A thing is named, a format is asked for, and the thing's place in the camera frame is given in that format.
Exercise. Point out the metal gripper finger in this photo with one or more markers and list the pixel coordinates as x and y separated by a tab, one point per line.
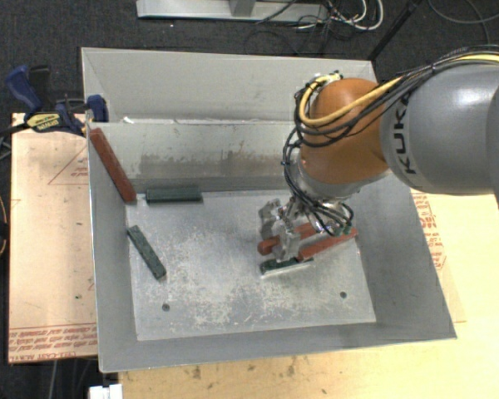
289	247
269	220

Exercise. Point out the red-brown flat block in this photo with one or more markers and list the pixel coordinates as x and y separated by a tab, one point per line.
113	165
267	246
325	245

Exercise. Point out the dark green flat block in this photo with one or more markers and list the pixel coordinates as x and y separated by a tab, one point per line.
146	252
274	268
174	194

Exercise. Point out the grey metal bin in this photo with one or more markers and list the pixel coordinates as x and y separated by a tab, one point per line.
216	306

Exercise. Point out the brown cardboard board, red print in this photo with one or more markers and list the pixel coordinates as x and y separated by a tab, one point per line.
50	243

